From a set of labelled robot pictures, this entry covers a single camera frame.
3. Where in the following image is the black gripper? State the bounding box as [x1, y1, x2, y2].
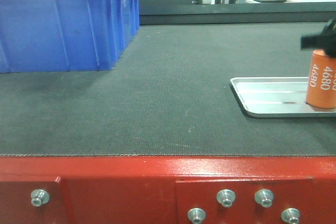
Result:
[300, 19, 335, 58]

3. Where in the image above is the orange cylindrical capacitor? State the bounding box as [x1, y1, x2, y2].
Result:
[306, 49, 335, 109]

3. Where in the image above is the black conveyor belt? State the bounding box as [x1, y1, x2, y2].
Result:
[1, 23, 335, 156]

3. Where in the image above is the blue bin on conveyor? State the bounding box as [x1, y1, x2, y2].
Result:
[1, 0, 140, 73]

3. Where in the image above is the silver metal tray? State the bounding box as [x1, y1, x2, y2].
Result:
[230, 77, 335, 118]

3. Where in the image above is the red conveyor frame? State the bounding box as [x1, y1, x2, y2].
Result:
[1, 156, 335, 223]

